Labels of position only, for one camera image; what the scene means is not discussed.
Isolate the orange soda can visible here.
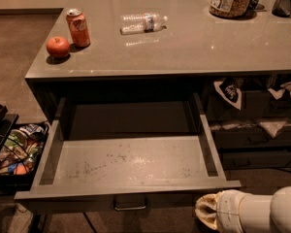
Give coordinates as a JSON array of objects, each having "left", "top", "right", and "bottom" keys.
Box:
[{"left": 66, "top": 8, "right": 90, "bottom": 48}]

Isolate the grey top drawer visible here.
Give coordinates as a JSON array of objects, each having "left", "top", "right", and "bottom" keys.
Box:
[{"left": 16, "top": 93, "right": 241, "bottom": 214}]

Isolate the black bin of snacks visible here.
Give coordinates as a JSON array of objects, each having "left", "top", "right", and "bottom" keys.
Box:
[{"left": 0, "top": 121, "right": 49, "bottom": 190}]

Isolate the clear plastic water bottle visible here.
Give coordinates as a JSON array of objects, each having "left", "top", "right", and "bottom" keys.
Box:
[{"left": 120, "top": 13, "right": 168, "bottom": 35}]

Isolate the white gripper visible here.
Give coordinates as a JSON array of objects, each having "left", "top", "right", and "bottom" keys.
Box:
[{"left": 196, "top": 189, "right": 247, "bottom": 233}]

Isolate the red apple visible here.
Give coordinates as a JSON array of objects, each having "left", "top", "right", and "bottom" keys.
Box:
[{"left": 46, "top": 36, "right": 70, "bottom": 59}]

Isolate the large jar of nuts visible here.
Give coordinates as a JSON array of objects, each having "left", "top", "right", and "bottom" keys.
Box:
[{"left": 210, "top": 0, "right": 250, "bottom": 18}]

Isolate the grey counter cabinet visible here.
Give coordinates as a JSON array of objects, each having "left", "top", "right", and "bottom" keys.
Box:
[{"left": 26, "top": 0, "right": 291, "bottom": 166}]

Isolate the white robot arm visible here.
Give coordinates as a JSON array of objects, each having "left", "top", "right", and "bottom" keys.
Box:
[{"left": 195, "top": 186, "right": 291, "bottom": 233}]

